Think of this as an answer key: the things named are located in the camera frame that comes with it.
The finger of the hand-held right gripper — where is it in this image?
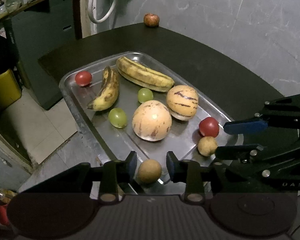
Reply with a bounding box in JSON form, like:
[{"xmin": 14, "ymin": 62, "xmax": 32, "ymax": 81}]
[
  {"xmin": 215, "ymin": 136, "xmax": 300, "ymax": 164},
  {"xmin": 224, "ymin": 93, "xmax": 300, "ymax": 135}
]

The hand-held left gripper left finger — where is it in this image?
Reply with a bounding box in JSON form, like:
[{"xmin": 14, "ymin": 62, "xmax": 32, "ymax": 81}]
[{"xmin": 44, "ymin": 151, "xmax": 138, "ymax": 203}]

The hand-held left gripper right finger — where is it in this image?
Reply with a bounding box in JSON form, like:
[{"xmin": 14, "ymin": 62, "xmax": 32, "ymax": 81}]
[{"xmin": 166, "ymin": 151, "xmax": 250, "ymax": 203}]

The large brown longan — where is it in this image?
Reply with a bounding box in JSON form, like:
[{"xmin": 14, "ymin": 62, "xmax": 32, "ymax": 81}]
[{"xmin": 137, "ymin": 159, "xmax": 163, "ymax": 184}]

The metal tray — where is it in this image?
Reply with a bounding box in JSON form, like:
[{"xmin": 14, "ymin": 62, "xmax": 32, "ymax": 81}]
[{"xmin": 59, "ymin": 52, "xmax": 243, "ymax": 195}]

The small brown longan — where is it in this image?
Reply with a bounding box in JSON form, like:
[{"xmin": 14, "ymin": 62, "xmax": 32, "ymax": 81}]
[{"xmin": 198, "ymin": 136, "xmax": 218, "ymax": 157}]

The red cherry tomato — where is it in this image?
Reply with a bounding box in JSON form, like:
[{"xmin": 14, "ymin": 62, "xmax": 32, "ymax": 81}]
[
  {"xmin": 75, "ymin": 71, "xmax": 92, "ymax": 87},
  {"xmin": 199, "ymin": 117, "xmax": 220, "ymax": 138}
]

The striped pepino melon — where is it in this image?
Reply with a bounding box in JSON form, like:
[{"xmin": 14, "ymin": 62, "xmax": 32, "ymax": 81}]
[
  {"xmin": 166, "ymin": 85, "xmax": 199, "ymax": 120},
  {"xmin": 132, "ymin": 100, "xmax": 172, "ymax": 142}
]

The green grape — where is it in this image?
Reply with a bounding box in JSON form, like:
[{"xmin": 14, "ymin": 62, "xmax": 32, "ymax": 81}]
[
  {"xmin": 138, "ymin": 88, "xmax": 154, "ymax": 103},
  {"xmin": 108, "ymin": 108, "xmax": 128, "ymax": 128}
]

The small curved banana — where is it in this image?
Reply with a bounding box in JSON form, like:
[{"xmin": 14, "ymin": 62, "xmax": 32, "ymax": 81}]
[{"xmin": 87, "ymin": 66, "xmax": 120, "ymax": 112}]

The large spotted banana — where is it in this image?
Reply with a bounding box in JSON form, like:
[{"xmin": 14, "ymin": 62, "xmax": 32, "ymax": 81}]
[{"xmin": 116, "ymin": 56, "xmax": 175, "ymax": 92}]

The yellow crumpled wrapper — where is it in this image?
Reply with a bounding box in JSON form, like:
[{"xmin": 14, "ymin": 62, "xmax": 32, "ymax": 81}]
[{"xmin": 0, "ymin": 189, "xmax": 17, "ymax": 203}]

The red plastic thing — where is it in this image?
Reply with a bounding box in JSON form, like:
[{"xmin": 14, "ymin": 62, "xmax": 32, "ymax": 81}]
[{"xmin": 0, "ymin": 204, "xmax": 10, "ymax": 227}]

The red apple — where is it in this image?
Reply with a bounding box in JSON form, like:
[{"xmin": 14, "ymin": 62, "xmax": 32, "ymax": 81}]
[{"xmin": 143, "ymin": 13, "xmax": 160, "ymax": 27}]

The yellow container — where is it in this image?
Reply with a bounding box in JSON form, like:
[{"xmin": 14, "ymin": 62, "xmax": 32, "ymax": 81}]
[{"xmin": 0, "ymin": 69, "xmax": 22, "ymax": 115}]

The grey cabinet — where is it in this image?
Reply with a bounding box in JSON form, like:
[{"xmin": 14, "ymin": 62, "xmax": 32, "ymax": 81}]
[{"xmin": 4, "ymin": 0, "xmax": 77, "ymax": 110}]

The black bag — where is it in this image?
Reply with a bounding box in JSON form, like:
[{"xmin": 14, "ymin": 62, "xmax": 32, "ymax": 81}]
[{"xmin": 0, "ymin": 34, "xmax": 18, "ymax": 79}]

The wooden shelf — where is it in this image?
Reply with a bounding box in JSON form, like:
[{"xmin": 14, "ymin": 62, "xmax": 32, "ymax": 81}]
[{"xmin": 0, "ymin": 0, "xmax": 53, "ymax": 22}]

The white cable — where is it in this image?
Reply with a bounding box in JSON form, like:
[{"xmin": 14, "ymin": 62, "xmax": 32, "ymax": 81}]
[{"xmin": 88, "ymin": 0, "xmax": 117, "ymax": 23}]

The brown wooden door frame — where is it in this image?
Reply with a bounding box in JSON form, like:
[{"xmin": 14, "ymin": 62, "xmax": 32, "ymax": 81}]
[{"xmin": 71, "ymin": 0, "xmax": 84, "ymax": 39}]

